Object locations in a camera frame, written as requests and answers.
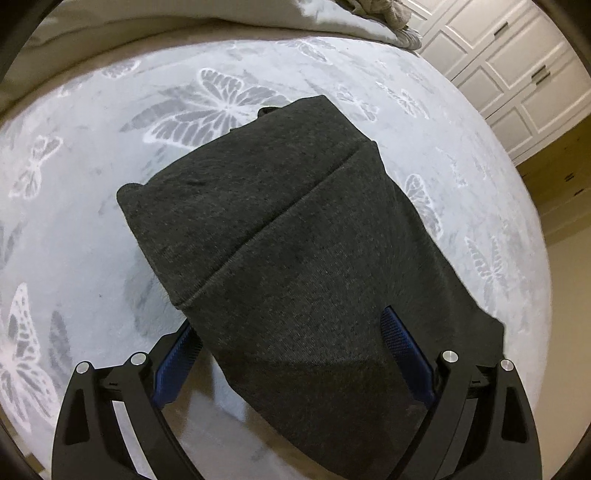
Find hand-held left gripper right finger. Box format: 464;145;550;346
379;305;542;480

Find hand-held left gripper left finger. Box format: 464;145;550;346
52;319;205;480

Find dark grey pants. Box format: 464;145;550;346
115;95;507;480

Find grey butterfly print blanket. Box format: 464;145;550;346
0;34;555;480

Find grey knitted cloth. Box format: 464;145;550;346
333;0;423;49

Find beige duvet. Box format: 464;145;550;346
0;0;422;118

